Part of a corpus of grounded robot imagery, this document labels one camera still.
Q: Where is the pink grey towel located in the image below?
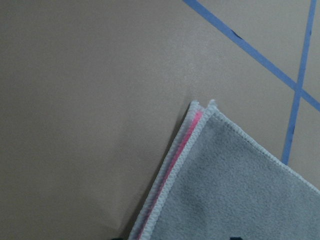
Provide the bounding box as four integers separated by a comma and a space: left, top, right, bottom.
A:
129, 100, 320, 240

